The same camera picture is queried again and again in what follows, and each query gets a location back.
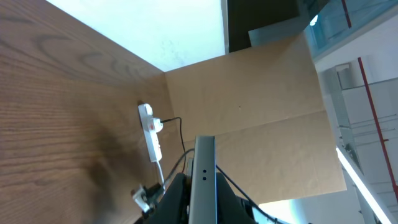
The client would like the black USB charger cable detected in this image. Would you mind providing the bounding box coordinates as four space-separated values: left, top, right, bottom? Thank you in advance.
160 116 187 174

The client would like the white power strip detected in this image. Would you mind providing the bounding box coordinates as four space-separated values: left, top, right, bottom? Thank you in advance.
138 103 162 162

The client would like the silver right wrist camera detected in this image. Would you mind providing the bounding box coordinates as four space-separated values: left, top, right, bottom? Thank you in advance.
131 185 153 213

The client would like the white USB charger adapter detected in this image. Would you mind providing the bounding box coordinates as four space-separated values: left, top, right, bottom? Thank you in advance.
148 118 163 133

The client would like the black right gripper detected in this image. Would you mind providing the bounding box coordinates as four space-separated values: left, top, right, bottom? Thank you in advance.
133 172 256 224

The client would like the white power strip cord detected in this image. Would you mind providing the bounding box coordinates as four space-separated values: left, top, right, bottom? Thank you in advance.
154 160 167 195

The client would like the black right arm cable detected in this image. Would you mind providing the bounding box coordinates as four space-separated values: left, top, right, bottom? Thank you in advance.
161 147 290 224

